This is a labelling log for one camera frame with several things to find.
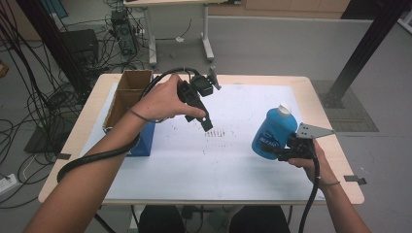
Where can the white plug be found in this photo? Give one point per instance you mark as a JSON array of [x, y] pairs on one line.
[[179, 39]]

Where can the white power strip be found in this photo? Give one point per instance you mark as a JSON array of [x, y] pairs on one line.
[[7, 184]]

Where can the blue bottle with white cap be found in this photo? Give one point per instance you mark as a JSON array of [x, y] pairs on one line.
[[273, 129]]

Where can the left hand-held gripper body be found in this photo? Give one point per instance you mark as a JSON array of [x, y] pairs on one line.
[[194, 93]]

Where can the person's right leg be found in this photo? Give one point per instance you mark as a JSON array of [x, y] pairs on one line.
[[259, 220]]

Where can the black floor base plate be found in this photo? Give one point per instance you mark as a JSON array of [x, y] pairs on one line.
[[42, 142]]

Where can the grey floor mat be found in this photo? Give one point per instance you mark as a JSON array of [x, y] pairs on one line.
[[359, 116]]

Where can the black metal stand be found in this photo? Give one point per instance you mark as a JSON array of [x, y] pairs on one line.
[[366, 45]]

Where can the person's left leg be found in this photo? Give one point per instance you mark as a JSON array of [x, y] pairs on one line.
[[162, 220]]

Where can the black equipment case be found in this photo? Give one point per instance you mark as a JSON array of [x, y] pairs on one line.
[[79, 45]]

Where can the black tape strip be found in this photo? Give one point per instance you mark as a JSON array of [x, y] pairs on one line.
[[355, 180], [63, 156]]

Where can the person's right hand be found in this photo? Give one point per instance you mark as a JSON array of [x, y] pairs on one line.
[[312, 168]]

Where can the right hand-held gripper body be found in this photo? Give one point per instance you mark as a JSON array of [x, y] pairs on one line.
[[304, 142]]

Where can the blue cardboard box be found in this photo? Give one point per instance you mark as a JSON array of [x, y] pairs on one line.
[[128, 93]]

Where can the dark metal post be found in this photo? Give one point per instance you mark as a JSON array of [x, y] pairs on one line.
[[51, 42]]

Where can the person's leg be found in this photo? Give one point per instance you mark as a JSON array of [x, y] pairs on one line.
[[259, 220], [162, 220]]

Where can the person's left hand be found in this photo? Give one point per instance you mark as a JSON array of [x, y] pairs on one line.
[[165, 100]]

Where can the black computer tower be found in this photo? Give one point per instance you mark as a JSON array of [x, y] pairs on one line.
[[124, 32]]

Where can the wooden cabinet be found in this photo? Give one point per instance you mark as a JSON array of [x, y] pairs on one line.
[[278, 7]]

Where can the white desk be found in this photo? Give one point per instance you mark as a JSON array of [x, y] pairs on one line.
[[150, 32]]

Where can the black left wrist band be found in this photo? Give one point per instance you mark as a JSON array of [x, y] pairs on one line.
[[142, 117]]

